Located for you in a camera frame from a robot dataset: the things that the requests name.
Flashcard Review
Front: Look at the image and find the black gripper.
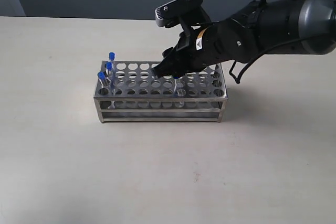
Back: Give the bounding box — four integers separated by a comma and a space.
152, 22, 259, 78

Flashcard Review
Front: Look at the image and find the blue capped tube front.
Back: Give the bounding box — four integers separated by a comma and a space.
174, 78, 185, 109

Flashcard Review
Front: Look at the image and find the blue capped tube back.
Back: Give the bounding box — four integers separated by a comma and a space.
109, 52, 116, 76

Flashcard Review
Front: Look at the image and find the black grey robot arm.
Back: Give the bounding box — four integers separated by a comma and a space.
153, 0, 335, 78

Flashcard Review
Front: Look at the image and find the stainless steel test tube rack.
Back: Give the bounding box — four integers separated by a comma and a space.
93, 61, 228, 123

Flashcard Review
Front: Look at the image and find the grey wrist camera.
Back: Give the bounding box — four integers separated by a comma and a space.
155, 0, 211, 28

